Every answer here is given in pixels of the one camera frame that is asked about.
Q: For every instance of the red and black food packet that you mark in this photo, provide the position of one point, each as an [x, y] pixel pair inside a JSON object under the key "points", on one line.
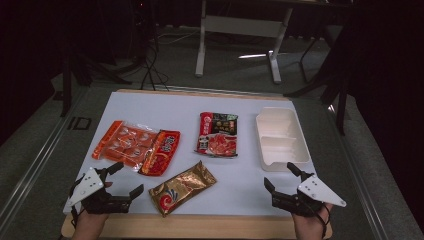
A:
{"points": [[218, 135]]}

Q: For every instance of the gold foil packet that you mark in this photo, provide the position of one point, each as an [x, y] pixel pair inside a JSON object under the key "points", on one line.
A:
{"points": [[181, 188]]}

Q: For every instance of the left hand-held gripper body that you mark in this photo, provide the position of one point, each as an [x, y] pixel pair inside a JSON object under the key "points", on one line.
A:
{"points": [[100, 200]]}

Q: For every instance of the white divided plastic box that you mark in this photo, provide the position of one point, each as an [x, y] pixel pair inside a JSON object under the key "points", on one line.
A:
{"points": [[281, 138]]}

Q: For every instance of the orange clear snack packet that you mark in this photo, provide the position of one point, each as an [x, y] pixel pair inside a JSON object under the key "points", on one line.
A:
{"points": [[130, 145]]}

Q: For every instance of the white desk frame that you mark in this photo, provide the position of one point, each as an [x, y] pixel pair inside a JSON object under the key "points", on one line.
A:
{"points": [[240, 26]]}

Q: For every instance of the person's right hand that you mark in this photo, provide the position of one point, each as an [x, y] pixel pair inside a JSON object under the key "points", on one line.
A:
{"points": [[311, 228]]}

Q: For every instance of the metal floor rail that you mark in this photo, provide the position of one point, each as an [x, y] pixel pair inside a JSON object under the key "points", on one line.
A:
{"points": [[36, 163], [360, 173]]}

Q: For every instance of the black tripod stand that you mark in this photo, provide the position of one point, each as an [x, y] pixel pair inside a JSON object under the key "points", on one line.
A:
{"points": [[68, 83]]}

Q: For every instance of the black metal stand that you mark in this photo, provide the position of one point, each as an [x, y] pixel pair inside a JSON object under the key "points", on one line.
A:
{"points": [[340, 96]]}

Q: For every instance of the white table mat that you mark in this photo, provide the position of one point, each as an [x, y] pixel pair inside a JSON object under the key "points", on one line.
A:
{"points": [[186, 110]]}

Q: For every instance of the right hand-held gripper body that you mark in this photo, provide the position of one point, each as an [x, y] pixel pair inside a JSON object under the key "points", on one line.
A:
{"points": [[306, 200]]}

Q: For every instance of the person's left hand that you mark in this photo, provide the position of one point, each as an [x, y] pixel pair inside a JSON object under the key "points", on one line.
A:
{"points": [[88, 226]]}

